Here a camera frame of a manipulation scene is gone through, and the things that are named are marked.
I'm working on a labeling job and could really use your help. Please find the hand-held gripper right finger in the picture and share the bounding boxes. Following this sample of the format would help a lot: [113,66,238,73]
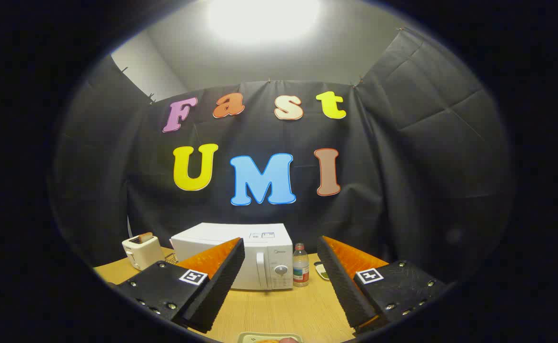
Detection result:
[317,235,451,334]

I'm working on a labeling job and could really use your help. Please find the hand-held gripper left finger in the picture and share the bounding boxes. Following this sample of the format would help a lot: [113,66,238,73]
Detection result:
[114,237,246,334]

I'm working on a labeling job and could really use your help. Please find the white microwave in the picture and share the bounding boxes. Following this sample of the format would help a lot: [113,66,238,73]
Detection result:
[170,222,294,291]

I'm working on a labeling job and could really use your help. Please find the clear plastic bottle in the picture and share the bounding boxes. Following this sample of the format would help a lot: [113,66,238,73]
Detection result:
[292,243,310,288]

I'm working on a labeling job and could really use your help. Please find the pale green tray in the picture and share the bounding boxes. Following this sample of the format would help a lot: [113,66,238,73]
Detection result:
[237,332,304,343]

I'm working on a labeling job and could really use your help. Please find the cream toaster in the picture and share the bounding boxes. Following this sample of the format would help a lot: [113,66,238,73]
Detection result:
[121,233,166,271]

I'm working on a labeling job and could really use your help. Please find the black backdrop cloth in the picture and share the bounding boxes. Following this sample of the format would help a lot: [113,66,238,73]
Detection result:
[50,28,516,286]

